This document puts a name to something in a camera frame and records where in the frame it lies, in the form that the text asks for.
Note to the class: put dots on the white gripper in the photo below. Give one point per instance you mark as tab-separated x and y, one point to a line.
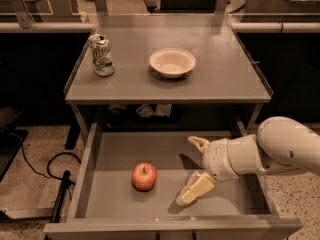
217	159

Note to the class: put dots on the red apple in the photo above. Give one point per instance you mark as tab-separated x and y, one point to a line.
144	176

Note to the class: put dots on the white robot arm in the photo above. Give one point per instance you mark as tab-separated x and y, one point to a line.
281	146

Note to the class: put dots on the grey open drawer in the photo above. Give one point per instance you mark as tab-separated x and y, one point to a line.
106	206

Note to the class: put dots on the white label card right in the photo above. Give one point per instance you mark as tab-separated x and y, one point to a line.
163	110

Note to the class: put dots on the white label card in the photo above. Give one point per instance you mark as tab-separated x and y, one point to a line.
145	111
163	110

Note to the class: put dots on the white label card left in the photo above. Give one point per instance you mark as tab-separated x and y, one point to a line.
145	111

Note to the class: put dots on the white paper bowl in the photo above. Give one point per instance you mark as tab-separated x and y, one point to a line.
172	62

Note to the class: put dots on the black power strip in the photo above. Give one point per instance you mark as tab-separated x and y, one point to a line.
64	185

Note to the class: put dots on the crushed green soda can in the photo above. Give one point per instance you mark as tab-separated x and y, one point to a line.
100	47

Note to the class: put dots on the dark equipment base left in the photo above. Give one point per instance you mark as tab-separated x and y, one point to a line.
11	138

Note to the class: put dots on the white horizontal rail pipe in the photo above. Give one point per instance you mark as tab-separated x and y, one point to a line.
236	27

